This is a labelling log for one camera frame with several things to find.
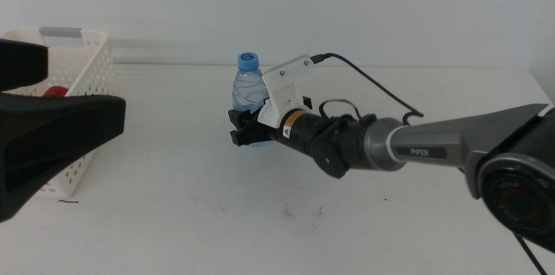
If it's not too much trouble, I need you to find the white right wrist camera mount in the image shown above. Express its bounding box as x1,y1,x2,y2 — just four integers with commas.
257,53,316,129

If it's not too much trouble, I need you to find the clear water bottle blue label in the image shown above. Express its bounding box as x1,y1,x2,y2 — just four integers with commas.
232,51,271,148

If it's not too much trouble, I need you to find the thin black wire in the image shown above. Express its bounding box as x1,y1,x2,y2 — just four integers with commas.
319,99,363,122

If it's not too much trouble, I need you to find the red cola can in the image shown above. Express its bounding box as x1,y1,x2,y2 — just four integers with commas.
42,86,69,98

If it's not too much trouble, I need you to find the white perforated plastic basket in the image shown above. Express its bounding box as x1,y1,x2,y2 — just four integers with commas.
0,27,117,200

